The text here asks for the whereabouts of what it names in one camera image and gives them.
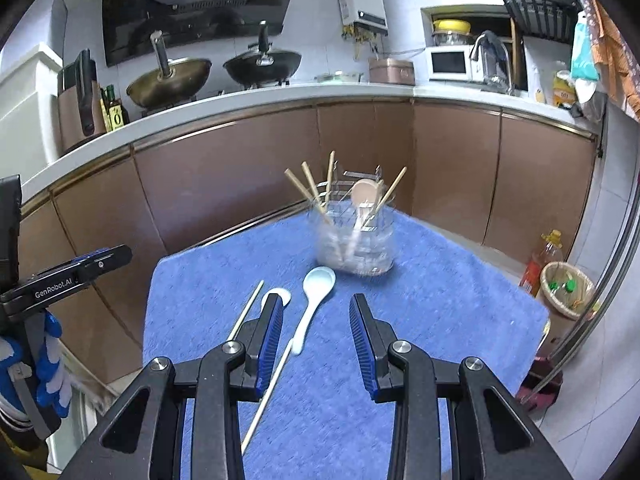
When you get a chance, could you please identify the wooden chopstick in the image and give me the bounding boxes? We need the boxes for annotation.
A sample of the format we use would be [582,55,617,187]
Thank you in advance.
[241,340,293,454]
[324,151,335,211]
[363,166,408,226]
[227,280,265,341]
[300,160,326,214]
[284,168,331,223]

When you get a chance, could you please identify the white ceramic spoon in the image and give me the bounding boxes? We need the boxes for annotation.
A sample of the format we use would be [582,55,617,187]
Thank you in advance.
[260,287,292,310]

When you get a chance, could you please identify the light blue ceramic spoon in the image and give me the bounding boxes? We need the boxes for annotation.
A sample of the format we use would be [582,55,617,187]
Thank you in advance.
[291,266,336,356]

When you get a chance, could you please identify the blue towel mat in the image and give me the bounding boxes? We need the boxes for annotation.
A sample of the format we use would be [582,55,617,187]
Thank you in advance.
[143,212,548,479]

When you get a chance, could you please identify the blue white glove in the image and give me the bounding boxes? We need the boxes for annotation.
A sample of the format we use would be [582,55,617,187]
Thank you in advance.
[1,311,72,427]

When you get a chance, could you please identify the brown knife block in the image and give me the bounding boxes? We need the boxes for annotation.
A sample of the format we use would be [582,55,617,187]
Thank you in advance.
[58,49,106,154]

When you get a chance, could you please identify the clear utensil holder with rack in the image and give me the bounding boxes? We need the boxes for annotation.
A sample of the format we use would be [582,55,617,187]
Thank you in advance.
[309,162,395,276]

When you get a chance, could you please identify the olive oil bottle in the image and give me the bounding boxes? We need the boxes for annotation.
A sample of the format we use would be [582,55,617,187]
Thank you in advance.
[105,84,129,130]

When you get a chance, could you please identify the wicker waste basket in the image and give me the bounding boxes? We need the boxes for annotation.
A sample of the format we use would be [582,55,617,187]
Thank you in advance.
[540,261,594,321]

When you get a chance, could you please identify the cooking oil bottle on floor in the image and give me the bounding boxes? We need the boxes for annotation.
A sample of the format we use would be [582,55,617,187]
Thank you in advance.
[518,230,564,298]

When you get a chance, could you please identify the gas stove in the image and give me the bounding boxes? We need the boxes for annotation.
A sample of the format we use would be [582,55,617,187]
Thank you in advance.
[139,79,302,117]

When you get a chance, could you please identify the white refrigerator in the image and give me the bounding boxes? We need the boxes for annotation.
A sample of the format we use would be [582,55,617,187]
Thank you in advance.
[0,42,62,182]

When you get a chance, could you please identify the brown lower cabinets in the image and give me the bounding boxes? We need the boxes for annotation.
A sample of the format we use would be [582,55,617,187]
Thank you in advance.
[20,101,596,383]

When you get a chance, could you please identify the black range hood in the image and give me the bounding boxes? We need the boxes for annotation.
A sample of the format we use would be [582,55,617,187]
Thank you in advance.
[102,0,291,66]

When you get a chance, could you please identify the black frying pan with lid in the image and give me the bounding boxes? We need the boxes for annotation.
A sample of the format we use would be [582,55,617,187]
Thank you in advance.
[222,21,302,90]

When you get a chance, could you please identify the metal tray on counter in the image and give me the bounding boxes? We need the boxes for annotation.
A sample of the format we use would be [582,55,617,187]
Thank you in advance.
[314,70,363,84]

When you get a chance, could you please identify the white microwave oven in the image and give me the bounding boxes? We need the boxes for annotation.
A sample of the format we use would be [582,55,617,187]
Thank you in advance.
[425,44,484,82]

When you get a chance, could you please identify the yellow detergent bottle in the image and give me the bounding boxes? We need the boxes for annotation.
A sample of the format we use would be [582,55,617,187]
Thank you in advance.
[552,70,577,110]

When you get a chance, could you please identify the yellow lidded glass bowl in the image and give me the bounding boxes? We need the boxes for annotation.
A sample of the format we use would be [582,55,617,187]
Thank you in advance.
[432,18,474,46]

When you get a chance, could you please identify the teal hanging bag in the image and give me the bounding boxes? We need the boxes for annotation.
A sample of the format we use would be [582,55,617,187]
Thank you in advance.
[570,11,600,82]

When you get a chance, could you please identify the white water heater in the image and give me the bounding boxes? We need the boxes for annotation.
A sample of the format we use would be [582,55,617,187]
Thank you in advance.
[338,0,388,36]

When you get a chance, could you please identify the orange patterned hanging cloth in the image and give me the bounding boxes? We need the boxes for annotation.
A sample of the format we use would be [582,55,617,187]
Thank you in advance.
[582,0,640,122]

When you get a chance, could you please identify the brass wok with handle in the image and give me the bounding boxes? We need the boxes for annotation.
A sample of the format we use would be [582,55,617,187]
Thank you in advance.
[126,30,212,110]

